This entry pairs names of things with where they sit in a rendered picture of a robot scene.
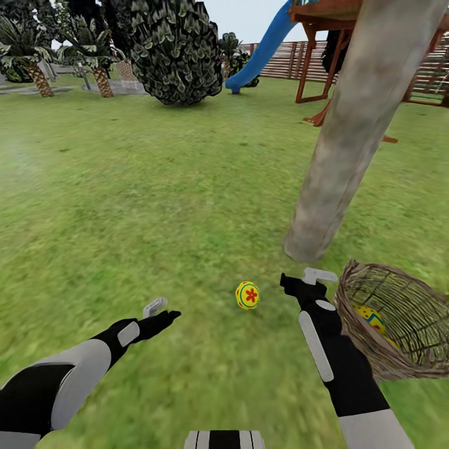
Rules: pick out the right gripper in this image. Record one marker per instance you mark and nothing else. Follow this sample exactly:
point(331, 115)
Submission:
point(296, 287)

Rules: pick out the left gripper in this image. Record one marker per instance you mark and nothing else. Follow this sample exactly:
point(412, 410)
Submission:
point(161, 322)

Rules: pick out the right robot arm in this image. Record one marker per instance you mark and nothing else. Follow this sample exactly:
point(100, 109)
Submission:
point(366, 418)

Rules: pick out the robot trunk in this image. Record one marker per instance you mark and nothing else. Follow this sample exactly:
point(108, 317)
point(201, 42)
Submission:
point(224, 439)

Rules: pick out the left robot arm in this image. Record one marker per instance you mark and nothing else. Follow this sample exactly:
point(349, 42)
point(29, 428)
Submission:
point(46, 395)

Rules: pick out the easter egg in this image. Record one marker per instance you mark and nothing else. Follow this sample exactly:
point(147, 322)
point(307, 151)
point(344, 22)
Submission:
point(373, 316)
point(247, 295)

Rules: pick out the wicker basket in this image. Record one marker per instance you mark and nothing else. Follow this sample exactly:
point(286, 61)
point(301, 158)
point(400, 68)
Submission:
point(391, 363)

